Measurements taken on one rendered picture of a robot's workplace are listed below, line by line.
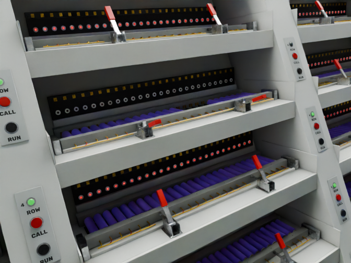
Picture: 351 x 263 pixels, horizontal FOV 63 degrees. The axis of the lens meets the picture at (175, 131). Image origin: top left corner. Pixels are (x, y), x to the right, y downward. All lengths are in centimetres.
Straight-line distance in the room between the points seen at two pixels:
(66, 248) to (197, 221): 26
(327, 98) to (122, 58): 60
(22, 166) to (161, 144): 25
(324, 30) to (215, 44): 42
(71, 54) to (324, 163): 68
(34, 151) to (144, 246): 26
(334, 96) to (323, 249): 43
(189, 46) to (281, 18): 32
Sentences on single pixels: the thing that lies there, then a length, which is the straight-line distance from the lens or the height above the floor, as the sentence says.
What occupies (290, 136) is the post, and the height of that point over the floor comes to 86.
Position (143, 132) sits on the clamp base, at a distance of 57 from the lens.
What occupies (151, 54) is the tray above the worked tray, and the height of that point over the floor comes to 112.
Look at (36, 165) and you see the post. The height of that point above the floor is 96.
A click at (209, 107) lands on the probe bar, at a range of 70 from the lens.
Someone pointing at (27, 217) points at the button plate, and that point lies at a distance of 52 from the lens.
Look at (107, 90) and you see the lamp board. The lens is 72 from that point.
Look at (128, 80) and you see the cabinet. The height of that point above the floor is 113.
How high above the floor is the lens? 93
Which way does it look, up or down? 2 degrees up
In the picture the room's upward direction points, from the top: 16 degrees counter-clockwise
